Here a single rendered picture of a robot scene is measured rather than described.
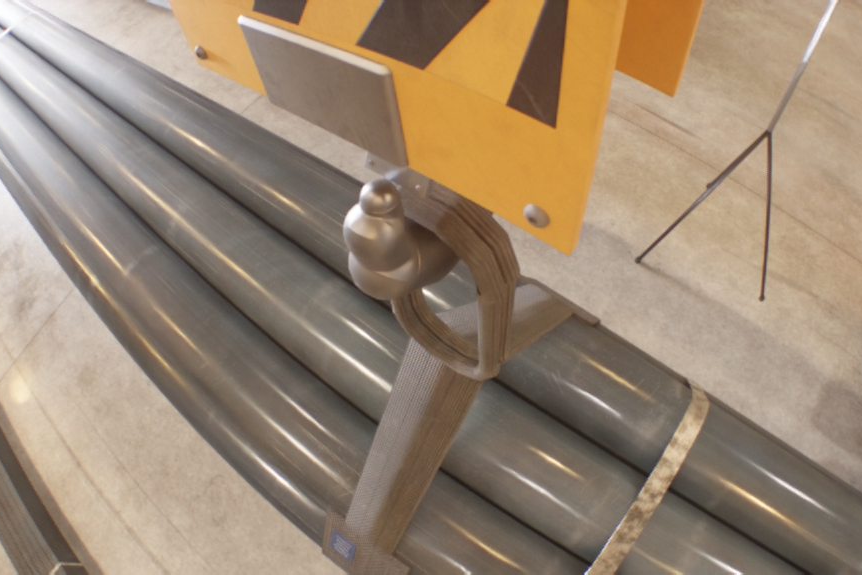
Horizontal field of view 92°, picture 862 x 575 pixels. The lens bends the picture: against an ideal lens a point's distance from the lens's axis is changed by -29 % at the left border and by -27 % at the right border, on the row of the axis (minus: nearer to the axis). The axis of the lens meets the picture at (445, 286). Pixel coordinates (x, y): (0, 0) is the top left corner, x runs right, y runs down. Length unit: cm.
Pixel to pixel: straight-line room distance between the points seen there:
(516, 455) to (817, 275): 250
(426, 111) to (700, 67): 368
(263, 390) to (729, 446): 70
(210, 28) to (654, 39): 19
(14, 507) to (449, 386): 268
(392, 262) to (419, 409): 30
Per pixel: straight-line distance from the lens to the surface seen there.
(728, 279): 277
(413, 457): 62
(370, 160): 29
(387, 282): 30
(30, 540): 292
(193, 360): 93
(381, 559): 82
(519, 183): 17
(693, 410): 83
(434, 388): 55
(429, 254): 32
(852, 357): 298
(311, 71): 20
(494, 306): 35
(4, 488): 309
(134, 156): 129
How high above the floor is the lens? 220
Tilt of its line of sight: 62 degrees down
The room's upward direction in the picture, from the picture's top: 8 degrees counter-clockwise
